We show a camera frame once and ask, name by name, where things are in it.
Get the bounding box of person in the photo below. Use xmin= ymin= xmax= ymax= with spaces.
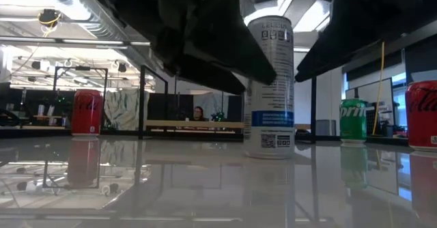
xmin=192 ymin=105 xmax=207 ymax=122

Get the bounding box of green Sprite can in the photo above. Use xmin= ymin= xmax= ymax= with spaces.
xmin=339 ymin=98 xmax=369 ymax=144

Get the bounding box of white crumpled cover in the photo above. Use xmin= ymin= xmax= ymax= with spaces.
xmin=104 ymin=89 xmax=150 ymax=130

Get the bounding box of red Coca-Cola can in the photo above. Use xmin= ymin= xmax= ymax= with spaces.
xmin=404 ymin=81 xmax=437 ymax=152
xmin=71 ymin=89 xmax=104 ymax=138

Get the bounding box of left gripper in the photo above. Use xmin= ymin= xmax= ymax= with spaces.
xmin=76 ymin=0 xmax=277 ymax=95

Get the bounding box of background wooden table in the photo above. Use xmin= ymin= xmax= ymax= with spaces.
xmin=20 ymin=114 xmax=71 ymax=130

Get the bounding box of Celsius Arctic Vibe can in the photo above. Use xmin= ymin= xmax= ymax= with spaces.
xmin=243 ymin=15 xmax=296 ymax=160

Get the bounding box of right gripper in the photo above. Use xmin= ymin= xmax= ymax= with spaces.
xmin=295 ymin=0 xmax=437 ymax=83

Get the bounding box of black table frame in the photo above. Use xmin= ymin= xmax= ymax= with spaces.
xmin=0 ymin=128 xmax=410 ymax=147

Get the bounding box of silver ventilation duct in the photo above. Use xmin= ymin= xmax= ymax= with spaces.
xmin=68 ymin=0 xmax=161 ymax=72

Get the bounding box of black frame wooden shelf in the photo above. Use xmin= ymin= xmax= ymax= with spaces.
xmin=137 ymin=64 xmax=318 ymax=145

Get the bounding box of grey bin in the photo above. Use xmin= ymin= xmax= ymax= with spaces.
xmin=315 ymin=119 xmax=337 ymax=137

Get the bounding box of black partition panel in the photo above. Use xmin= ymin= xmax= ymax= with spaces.
xmin=0 ymin=87 xmax=76 ymax=128
xmin=147 ymin=93 xmax=195 ymax=122

